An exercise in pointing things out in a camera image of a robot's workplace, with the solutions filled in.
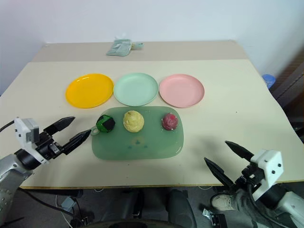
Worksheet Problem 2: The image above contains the pink plate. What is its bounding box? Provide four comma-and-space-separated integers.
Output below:
159, 74, 205, 109

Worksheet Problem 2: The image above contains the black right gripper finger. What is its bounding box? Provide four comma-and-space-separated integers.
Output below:
204, 156, 239, 190
225, 140, 255, 167

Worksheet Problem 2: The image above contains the red ball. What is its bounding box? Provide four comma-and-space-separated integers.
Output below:
161, 113, 179, 131

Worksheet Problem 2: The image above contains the dark wooden cabinet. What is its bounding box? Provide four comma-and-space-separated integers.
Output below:
270, 48, 304, 143

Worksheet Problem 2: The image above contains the green and black ball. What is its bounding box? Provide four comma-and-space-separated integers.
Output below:
95, 114, 116, 133

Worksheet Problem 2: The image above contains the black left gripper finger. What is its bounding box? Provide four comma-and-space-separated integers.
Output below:
44, 116, 76, 134
59, 129, 92, 156

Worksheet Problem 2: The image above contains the yellow plate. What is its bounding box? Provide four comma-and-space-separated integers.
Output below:
65, 73, 114, 109

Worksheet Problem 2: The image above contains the yellow ball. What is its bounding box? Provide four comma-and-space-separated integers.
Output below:
123, 110, 145, 133

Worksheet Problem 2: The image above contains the teal plastic packet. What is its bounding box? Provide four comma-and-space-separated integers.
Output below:
105, 37, 132, 57

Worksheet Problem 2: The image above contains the black chair base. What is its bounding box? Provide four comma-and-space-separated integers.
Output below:
83, 189, 198, 228

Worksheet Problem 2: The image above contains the translucent green tray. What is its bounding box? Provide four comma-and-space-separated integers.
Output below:
90, 106, 185, 162

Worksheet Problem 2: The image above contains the white sneaker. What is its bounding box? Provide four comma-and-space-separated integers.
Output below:
211, 193, 235, 211

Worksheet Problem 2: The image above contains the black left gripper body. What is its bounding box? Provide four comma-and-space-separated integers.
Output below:
36, 129, 65, 160

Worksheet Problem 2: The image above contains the mint green plate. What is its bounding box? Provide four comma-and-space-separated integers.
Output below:
113, 72, 159, 107

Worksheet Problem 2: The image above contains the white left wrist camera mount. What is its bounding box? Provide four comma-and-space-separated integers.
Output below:
14, 117, 50, 165

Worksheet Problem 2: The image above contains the metal caster bracket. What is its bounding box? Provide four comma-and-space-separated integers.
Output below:
201, 208, 226, 228

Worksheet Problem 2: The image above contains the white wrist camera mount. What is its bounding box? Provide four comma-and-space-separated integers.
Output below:
14, 117, 50, 165
249, 149, 285, 202

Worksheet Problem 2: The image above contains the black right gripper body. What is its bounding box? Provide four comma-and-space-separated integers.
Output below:
234, 165, 265, 193

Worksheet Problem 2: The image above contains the grey power adapter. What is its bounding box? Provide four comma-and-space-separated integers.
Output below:
60, 198, 75, 211

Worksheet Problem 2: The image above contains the blue bottle cap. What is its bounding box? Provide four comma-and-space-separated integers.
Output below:
262, 74, 276, 89

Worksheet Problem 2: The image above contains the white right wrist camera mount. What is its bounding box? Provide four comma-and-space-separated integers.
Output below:
249, 149, 285, 202

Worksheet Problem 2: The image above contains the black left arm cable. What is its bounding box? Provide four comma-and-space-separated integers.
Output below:
0, 120, 15, 133

